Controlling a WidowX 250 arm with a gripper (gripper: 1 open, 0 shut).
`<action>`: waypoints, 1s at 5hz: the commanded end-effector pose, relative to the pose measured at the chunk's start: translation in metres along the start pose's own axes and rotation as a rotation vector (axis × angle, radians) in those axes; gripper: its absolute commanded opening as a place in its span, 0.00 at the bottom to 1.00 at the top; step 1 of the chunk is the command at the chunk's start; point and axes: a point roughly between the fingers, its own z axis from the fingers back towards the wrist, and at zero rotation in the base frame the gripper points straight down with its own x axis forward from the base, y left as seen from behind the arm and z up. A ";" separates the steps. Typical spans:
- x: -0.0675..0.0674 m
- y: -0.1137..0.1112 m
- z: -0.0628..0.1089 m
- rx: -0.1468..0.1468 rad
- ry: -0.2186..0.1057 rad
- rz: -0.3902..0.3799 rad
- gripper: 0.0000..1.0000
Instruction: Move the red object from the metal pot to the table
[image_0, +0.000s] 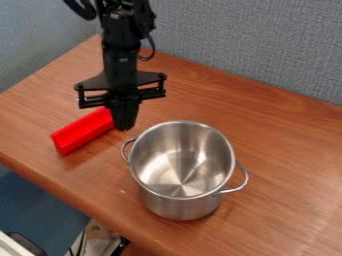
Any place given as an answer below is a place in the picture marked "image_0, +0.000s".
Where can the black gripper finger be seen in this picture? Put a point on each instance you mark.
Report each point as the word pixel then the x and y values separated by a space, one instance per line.
pixel 131 111
pixel 117 107

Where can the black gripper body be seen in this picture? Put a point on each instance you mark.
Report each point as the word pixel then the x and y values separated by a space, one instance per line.
pixel 121 86

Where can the red plastic block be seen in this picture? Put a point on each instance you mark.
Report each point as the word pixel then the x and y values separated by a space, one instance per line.
pixel 82 131

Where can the stainless steel pot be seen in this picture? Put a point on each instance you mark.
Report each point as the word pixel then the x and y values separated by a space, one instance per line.
pixel 182 161

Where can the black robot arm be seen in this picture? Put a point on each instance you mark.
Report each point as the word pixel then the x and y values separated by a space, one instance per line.
pixel 127 22

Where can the white black object at corner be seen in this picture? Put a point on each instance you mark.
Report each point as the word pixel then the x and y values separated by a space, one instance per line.
pixel 17 245

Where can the metal table leg bracket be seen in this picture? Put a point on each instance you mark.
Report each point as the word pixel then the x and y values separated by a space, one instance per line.
pixel 98 241

